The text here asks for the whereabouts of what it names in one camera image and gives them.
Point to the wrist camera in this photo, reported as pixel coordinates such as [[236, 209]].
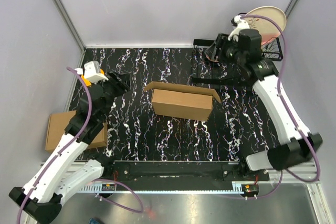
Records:
[[239, 24], [92, 72]]

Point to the black wire dish rack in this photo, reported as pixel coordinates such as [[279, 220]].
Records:
[[218, 74]]

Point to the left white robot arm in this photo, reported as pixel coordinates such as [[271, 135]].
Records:
[[44, 195]]

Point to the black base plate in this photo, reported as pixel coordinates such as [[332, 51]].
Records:
[[226, 171]]

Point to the cream pink plate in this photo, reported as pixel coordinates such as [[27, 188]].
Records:
[[267, 29]]

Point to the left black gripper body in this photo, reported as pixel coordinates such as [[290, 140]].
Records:
[[113, 89]]

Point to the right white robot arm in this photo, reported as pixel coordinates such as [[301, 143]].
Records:
[[297, 144]]

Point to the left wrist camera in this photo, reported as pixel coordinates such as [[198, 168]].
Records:
[[92, 72]]

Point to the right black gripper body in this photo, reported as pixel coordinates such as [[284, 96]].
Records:
[[228, 52]]

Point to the aluminium rail frame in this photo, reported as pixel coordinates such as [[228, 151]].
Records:
[[197, 186]]

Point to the orange bowl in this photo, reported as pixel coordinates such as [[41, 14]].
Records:
[[86, 82]]

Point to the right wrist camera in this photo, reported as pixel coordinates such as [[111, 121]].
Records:
[[239, 24]]

